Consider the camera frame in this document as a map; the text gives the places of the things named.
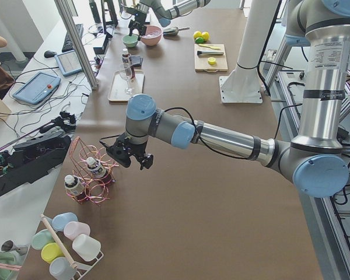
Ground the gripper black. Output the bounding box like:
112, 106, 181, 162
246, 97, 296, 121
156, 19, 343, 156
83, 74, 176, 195
106, 133, 154, 170
125, 7, 149, 41

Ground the tea bottle white cap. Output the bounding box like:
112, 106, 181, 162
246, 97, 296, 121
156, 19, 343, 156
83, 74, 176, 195
121, 48, 135, 79

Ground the copper wire bottle basket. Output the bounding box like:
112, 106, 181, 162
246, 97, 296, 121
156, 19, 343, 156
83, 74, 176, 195
68, 136, 119, 205

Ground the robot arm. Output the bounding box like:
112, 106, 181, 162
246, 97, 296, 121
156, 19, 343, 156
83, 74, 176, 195
106, 1, 350, 198
125, 0, 210, 40

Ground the green bowl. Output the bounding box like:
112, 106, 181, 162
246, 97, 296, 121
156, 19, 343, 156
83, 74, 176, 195
122, 34, 138, 48

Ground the pink bowl with ice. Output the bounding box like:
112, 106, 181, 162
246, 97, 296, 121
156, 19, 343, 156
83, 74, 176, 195
141, 25, 162, 47

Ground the black monitor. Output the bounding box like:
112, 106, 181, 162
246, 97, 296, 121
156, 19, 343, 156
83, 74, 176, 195
100, 0, 118, 38

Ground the grey folded cloth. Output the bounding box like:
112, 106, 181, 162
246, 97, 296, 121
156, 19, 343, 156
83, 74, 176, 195
130, 55, 144, 68

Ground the metal ice scoop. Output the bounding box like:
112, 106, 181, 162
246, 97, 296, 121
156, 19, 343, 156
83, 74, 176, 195
163, 27, 190, 37

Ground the wine glass on tray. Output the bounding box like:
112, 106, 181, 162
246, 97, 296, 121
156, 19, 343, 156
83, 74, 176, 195
119, 63, 133, 96

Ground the yellow lemon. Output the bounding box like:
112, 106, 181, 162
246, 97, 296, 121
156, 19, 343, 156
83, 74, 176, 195
195, 37, 204, 44
193, 30, 202, 40

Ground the cream serving tray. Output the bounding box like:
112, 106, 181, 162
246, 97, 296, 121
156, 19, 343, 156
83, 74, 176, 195
107, 69, 145, 102

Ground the steel muddler black tip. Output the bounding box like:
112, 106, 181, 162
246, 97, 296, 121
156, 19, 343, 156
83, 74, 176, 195
197, 50, 224, 56

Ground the lime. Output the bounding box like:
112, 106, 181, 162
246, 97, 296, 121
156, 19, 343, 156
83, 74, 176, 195
201, 31, 210, 41

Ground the black keyboard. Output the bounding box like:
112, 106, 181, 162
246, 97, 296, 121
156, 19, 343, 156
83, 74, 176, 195
61, 23, 85, 53

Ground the blue teach pendant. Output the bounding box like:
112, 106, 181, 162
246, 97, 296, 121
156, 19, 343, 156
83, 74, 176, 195
13, 72, 61, 104
54, 50, 82, 77

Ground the wooden cutting board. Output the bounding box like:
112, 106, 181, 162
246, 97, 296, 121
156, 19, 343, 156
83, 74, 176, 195
194, 44, 228, 72

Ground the yellow plastic knife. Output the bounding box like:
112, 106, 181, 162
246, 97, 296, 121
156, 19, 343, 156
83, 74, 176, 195
199, 44, 221, 50

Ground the lemon half slice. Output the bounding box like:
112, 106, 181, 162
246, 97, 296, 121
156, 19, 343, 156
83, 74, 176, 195
208, 57, 216, 65

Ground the black computer mouse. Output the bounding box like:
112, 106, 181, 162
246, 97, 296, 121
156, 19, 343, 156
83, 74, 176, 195
44, 50, 57, 58

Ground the pink cup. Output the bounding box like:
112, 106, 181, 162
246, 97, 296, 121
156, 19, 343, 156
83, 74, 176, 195
63, 221, 90, 241

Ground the white cup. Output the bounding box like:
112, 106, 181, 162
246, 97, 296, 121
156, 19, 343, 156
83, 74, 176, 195
72, 234, 102, 261

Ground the blue cup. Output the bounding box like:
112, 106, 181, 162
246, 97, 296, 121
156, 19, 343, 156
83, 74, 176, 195
52, 212, 78, 231

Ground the green cup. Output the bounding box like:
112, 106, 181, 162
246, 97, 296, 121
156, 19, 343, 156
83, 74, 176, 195
31, 229, 54, 250

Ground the yellow cup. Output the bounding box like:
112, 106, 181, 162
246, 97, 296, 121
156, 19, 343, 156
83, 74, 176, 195
41, 242, 64, 264

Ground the grey cup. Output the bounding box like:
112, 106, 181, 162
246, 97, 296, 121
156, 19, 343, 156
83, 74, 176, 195
49, 257, 76, 280

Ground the steel jigger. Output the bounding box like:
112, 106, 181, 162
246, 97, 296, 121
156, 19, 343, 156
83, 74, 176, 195
1, 240, 28, 256

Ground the aluminium frame post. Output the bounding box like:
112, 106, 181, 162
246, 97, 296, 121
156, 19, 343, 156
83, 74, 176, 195
54, 0, 98, 90

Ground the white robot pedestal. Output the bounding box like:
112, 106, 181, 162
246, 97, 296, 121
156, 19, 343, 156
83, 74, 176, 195
219, 0, 281, 103

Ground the white wire cup rack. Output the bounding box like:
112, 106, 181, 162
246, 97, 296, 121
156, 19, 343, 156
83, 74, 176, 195
40, 214, 104, 279

